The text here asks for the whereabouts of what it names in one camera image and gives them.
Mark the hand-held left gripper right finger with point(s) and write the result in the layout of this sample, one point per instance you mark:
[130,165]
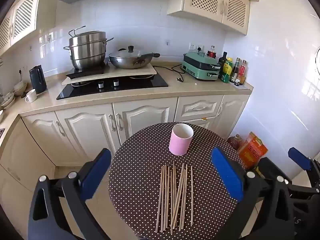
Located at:
[226,173]

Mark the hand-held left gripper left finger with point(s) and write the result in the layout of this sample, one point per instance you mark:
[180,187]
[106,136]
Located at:
[96,173]

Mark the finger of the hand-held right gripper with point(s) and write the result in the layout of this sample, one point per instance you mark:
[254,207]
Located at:
[300,158]
[268,166]

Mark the pink cup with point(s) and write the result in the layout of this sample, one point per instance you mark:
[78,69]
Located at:
[178,145]

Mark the bunch of wooden chopsticks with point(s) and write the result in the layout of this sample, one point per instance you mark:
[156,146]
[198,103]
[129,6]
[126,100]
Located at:
[173,192]

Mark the orange rice bag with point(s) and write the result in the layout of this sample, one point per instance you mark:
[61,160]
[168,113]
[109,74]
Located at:
[252,152]

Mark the amber cooking oil jug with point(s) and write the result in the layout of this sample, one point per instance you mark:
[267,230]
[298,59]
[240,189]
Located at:
[236,143]

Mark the round polka dot table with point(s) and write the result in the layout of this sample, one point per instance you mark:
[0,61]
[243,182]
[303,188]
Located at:
[140,180]

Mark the cream kitchen base cabinet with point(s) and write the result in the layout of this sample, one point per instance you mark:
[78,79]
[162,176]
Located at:
[87,130]

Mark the white paper sheet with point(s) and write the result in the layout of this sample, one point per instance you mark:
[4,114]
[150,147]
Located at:
[243,87]

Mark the beige stone countertop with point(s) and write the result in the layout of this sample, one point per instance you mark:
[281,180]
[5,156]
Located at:
[200,87]

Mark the red label sauce bottle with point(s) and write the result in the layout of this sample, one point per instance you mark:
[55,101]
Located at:
[242,72]

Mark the black glass gas hob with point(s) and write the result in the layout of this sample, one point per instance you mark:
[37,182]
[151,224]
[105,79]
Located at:
[140,83]

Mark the white mug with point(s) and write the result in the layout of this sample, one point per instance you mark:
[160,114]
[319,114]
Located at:
[32,96]

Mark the black induction cooker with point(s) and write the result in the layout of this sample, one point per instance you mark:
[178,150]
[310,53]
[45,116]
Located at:
[85,73]

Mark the dark soy sauce bottle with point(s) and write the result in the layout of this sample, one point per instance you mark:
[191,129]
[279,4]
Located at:
[235,70]

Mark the green bottle with yellow label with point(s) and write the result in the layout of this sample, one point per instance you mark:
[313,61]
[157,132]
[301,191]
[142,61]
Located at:
[227,71]

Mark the beige board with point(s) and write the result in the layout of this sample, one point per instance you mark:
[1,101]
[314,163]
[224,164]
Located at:
[130,73]

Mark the green electric grill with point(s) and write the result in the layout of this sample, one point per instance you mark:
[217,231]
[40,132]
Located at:
[200,66]

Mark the dark olive oil bottle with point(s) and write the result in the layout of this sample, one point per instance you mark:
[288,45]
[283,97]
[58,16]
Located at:
[222,62]

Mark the steel wok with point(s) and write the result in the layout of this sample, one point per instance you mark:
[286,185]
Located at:
[125,63]

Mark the stack of white bowls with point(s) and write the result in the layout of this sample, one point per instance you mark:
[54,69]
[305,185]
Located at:
[20,87]

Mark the patterned bowls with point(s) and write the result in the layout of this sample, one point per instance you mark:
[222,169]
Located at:
[7,100]

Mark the red seasoning bottle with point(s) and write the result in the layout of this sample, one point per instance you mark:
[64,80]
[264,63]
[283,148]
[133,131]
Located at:
[211,53]

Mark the stainless steel steamer pot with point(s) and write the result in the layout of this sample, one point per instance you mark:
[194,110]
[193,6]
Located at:
[87,52]

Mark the wok lid with black knob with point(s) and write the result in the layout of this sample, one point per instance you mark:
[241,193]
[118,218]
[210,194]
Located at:
[125,53]

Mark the white wall socket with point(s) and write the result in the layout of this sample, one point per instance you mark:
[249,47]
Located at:
[193,47]

